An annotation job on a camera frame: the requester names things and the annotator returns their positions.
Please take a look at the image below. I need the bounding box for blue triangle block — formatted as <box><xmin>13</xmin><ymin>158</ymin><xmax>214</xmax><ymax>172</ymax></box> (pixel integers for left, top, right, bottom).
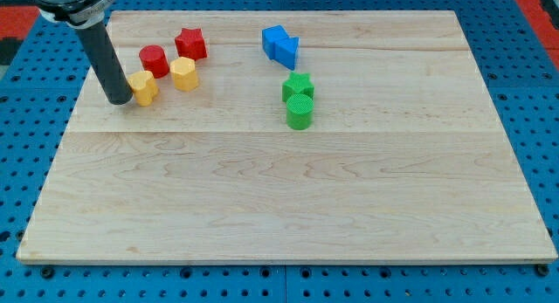
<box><xmin>274</xmin><ymin>37</ymin><xmax>300</xmax><ymax>71</ymax></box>

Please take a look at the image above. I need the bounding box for blue cube block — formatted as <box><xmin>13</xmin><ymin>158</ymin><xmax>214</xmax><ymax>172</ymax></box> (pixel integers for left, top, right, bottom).
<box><xmin>261</xmin><ymin>25</ymin><xmax>289</xmax><ymax>59</ymax></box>

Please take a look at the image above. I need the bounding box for light wooden board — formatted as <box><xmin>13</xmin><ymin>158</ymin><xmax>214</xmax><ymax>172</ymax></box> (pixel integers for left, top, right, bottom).
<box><xmin>17</xmin><ymin>10</ymin><xmax>557</xmax><ymax>265</ymax></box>

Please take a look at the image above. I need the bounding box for yellow heart block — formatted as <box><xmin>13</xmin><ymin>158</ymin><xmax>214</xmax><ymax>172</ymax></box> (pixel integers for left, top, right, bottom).
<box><xmin>128</xmin><ymin>71</ymin><xmax>159</xmax><ymax>107</ymax></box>

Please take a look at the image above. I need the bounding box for green star block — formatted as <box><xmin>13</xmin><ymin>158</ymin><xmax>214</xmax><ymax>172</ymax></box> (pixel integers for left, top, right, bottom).
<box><xmin>282</xmin><ymin>72</ymin><xmax>314</xmax><ymax>102</ymax></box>

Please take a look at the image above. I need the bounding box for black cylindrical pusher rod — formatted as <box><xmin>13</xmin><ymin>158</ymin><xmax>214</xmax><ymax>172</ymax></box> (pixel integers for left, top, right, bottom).
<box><xmin>75</xmin><ymin>22</ymin><xmax>133</xmax><ymax>105</ymax></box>

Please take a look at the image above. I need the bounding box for red star block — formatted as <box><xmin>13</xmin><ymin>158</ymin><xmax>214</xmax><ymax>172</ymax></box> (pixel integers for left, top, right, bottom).
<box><xmin>175</xmin><ymin>28</ymin><xmax>208</xmax><ymax>60</ymax></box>

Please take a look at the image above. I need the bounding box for yellow hexagon block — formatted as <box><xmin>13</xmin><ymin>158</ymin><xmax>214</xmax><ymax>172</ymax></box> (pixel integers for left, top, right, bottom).
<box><xmin>170</xmin><ymin>57</ymin><xmax>199</xmax><ymax>92</ymax></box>

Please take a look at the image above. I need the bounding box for green cylinder block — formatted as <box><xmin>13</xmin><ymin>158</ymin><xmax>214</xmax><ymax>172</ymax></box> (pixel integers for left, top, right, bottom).
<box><xmin>286</xmin><ymin>93</ymin><xmax>314</xmax><ymax>130</ymax></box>

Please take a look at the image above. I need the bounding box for red cylinder block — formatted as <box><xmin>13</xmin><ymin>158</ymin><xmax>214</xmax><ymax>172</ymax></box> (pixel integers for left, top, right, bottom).
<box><xmin>139</xmin><ymin>45</ymin><xmax>170</xmax><ymax>79</ymax></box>

